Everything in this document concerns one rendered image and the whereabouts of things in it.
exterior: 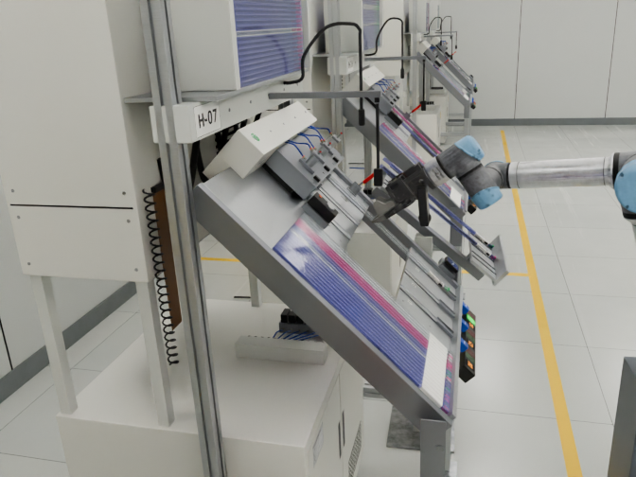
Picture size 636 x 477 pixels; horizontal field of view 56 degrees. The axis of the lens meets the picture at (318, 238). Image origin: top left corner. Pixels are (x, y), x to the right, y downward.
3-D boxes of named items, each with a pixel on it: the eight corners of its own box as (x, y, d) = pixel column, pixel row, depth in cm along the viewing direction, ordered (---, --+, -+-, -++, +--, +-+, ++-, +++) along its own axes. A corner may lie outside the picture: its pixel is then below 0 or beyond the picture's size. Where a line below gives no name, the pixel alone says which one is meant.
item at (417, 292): (450, 293, 187) (457, 287, 185) (436, 425, 127) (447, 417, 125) (406, 251, 185) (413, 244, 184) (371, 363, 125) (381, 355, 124)
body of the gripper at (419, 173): (386, 183, 175) (420, 159, 171) (403, 205, 176) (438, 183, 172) (382, 189, 168) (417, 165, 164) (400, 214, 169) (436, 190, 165)
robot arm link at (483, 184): (511, 189, 167) (488, 157, 167) (500, 201, 158) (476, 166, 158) (487, 203, 172) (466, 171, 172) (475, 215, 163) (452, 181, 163)
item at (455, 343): (446, 301, 188) (463, 287, 185) (432, 435, 128) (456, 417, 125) (443, 298, 188) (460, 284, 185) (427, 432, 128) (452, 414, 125)
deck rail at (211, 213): (431, 435, 128) (452, 420, 125) (431, 441, 126) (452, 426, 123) (184, 203, 123) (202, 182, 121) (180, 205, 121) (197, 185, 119)
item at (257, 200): (359, 216, 185) (370, 204, 183) (301, 311, 125) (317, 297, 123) (280, 141, 183) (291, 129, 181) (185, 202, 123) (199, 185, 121)
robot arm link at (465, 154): (485, 159, 158) (468, 132, 158) (450, 183, 162) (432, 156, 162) (488, 157, 165) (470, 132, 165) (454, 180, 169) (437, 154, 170)
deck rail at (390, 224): (446, 298, 190) (461, 286, 187) (446, 301, 188) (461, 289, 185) (282, 140, 185) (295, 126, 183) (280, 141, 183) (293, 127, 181)
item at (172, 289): (186, 320, 145) (167, 181, 134) (175, 331, 140) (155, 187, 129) (182, 320, 145) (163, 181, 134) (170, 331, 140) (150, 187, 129)
